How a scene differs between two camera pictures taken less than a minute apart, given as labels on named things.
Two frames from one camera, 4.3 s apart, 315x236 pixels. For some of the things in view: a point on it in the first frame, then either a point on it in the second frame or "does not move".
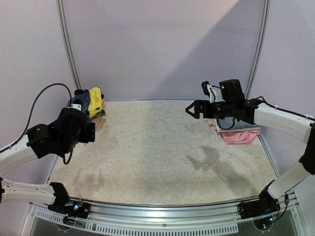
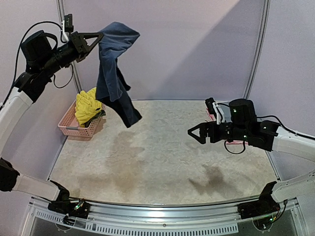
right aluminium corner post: (267, 8) does not move
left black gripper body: (89, 133) to (78, 44)
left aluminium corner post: (66, 41) does not move
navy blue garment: (84, 95) to (110, 86)
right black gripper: (202, 109) to (208, 131)
